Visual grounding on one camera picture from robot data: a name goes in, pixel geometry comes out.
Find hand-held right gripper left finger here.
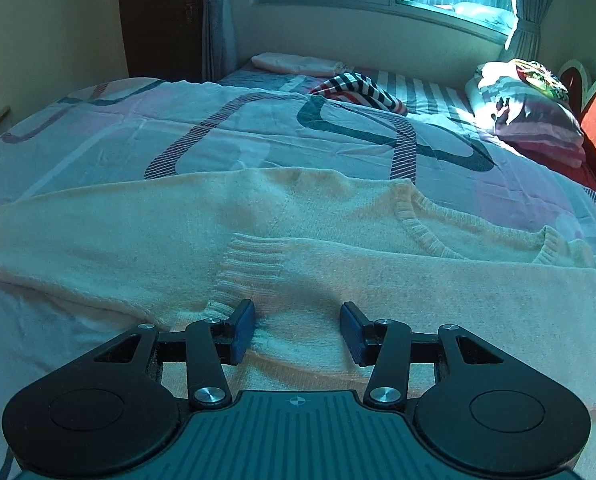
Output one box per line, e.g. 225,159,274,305
94,299,257,409

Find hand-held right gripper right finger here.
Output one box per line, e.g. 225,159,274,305
339,301,504,407

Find cream knitted sweater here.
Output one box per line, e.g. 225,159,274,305
0,166,596,416

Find patterned bedspread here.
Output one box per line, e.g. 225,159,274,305
0,77,596,480

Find black white red striped cloth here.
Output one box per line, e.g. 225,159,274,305
309,72,409,116

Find striped bed sheet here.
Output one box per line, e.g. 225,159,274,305
217,64,481,128

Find pink striped pillow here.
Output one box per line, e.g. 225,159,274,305
465,61,587,168

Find grey curtain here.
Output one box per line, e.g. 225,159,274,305
197,0,239,84
502,0,550,69

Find colourful patterned cloth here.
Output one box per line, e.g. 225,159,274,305
507,58,572,105

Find dark wooden wardrobe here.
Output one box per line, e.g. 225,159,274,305
116,0,205,84

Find white bundle on windowsill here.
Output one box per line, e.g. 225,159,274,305
452,2,515,25

